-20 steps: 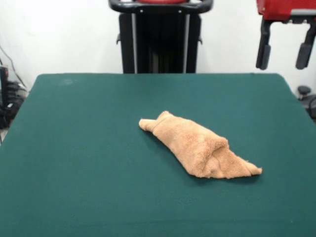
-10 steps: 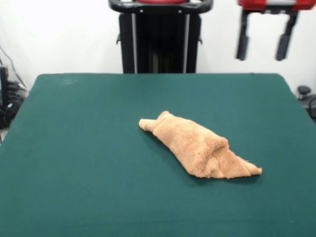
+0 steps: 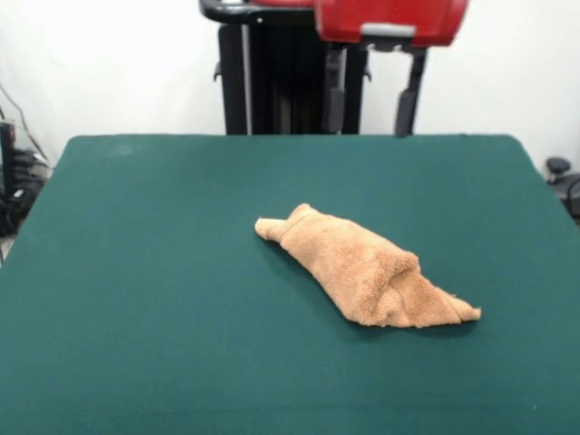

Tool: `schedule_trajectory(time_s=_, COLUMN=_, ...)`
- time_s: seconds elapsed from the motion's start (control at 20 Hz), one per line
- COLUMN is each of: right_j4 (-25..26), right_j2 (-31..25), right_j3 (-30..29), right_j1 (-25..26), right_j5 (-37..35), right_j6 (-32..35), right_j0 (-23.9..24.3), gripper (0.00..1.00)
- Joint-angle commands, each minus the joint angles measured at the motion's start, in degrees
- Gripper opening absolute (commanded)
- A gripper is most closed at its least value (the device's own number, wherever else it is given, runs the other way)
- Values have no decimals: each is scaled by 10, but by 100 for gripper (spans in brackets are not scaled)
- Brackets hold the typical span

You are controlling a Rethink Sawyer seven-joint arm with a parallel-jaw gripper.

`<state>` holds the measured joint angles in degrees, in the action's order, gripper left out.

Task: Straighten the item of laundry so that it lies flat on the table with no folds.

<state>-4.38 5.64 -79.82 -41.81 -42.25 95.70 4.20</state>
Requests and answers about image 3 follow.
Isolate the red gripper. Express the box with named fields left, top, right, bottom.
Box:
left=314, top=0, right=469, bottom=138

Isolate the tan terry towel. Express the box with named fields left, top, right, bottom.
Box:
left=254, top=203, right=483, bottom=328

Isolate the dark green table cloth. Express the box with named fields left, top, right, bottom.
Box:
left=0, top=133, right=580, bottom=435

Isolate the black equipment heap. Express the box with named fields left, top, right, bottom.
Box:
left=0, top=149, right=52, bottom=237

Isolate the black box device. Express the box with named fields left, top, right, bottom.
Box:
left=0, top=121, right=18, bottom=200

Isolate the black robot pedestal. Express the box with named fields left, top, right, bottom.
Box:
left=198, top=0, right=372, bottom=136

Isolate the grey cable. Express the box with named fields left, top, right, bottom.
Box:
left=0, top=83, right=44, bottom=160

